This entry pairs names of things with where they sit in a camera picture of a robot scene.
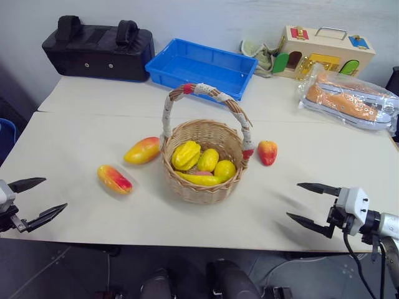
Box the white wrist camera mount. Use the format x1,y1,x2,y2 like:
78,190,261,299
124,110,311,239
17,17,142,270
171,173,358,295
0,179,17,214
336,186,371,237

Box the yellow red mango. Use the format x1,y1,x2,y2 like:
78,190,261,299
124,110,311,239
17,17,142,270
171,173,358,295
123,136,161,165

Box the green beige cloth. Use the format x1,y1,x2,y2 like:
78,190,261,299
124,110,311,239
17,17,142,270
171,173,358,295
240,38,282,78

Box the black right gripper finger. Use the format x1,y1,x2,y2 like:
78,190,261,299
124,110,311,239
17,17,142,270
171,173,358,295
296,182,341,197
286,212,334,240

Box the red-yellow mango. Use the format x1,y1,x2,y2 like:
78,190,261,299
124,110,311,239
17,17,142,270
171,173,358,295
97,164,133,196

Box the blue plastic tray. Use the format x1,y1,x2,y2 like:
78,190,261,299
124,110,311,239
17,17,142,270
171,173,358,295
144,37,259,102

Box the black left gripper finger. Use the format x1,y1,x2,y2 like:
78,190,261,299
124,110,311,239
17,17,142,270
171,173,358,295
24,202,69,233
7,177,47,194

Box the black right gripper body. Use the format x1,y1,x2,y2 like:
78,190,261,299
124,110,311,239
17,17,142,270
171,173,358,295
325,196,356,233

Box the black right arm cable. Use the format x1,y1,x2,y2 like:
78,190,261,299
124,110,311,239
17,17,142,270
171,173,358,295
342,230,378,299

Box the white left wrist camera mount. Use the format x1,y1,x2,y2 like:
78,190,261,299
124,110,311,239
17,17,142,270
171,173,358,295
0,179,17,214

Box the orange shoes in plastic bag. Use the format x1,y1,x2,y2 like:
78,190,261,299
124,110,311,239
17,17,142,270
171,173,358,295
295,63,399,135

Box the black fabric bag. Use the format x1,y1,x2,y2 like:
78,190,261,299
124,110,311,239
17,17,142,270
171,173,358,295
41,15,156,83

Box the blue bin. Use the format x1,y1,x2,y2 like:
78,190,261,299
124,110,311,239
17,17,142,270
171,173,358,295
0,118,17,166

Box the yellow lemon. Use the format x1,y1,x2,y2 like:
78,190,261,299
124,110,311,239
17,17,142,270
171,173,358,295
196,148,220,173

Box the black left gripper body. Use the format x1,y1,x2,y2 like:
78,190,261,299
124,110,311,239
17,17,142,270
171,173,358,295
0,204,30,234

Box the yellow starfruit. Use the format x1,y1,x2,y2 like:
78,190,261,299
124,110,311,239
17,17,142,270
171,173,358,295
171,140,201,171

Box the red-yellow peach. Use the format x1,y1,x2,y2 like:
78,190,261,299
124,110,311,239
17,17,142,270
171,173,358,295
257,140,279,167

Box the yellow banana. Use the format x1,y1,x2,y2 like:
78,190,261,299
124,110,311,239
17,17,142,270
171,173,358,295
174,170,229,187

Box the dark rounded robot part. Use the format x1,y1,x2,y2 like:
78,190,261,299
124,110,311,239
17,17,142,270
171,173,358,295
206,259,262,299
139,268,173,299

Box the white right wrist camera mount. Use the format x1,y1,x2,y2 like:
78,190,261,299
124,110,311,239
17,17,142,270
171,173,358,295
336,186,371,237

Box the wicker basket with handle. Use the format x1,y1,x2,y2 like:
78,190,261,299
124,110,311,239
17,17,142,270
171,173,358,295
159,82,254,206

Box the wooden lock toy box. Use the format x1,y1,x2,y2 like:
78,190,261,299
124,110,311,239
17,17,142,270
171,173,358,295
271,25,377,79

